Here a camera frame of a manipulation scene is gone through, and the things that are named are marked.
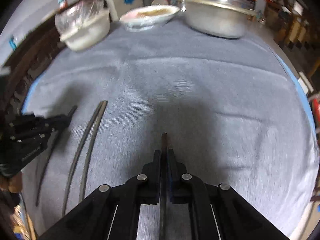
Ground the dark wooden chopstick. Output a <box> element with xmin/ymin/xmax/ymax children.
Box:
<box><xmin>35</xmin><ymin>104</ymin><xmax>78</xmax><ymax>208</ymax></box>
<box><xmin>79</xmin><ymin>101</ymin><xmax>108</xmax><ymax>202</ymax></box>
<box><xmin>62</xmin><ymin>101</ymin><xmax>103</xmax><ymax>217</ymax></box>
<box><xmin>159</xmin><ymin>133</ymin><xmax>168</xmax><ymax>240</ymax></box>

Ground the person's left hand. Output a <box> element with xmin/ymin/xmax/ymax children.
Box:
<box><xmin>0</xmin><ymin>172</ymin><xmax>23</xmax><ymax>193</ymax></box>

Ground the dark carved wooden sideboard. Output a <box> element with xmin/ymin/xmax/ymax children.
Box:
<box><xmin>1</xmin><ymin>27</ymin><xmax>66</xmax><ymax>115</ymax></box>

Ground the grey fleece table cloth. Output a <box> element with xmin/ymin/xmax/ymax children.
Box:
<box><xmin>23</xmin><ymin>18</ymin><xmax>319</xmax><ymax>236</ymax></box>

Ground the white bowl with plastic bag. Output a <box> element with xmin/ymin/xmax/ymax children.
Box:
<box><xmin>55</xmin><ymin>0</ymin><xmax>110</xmax><ymax>51</ymax></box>

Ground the patterned plate with food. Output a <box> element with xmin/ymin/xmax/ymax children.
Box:
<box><xmin>119</xmin><ymin>5</ymin><xmax>180</xmax><ymax>32</ymax></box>

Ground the aluminium pot with lid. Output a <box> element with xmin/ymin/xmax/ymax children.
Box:
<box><xmin>178</xmin><ymin>0</ymin><xmax>256</xmax><ymax>38</ymax></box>

